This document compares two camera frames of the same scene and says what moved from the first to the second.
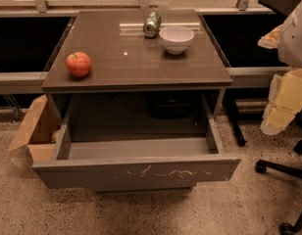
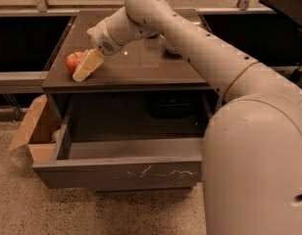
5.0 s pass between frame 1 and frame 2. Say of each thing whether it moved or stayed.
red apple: stayed
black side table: stayed
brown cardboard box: stayed
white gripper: moved
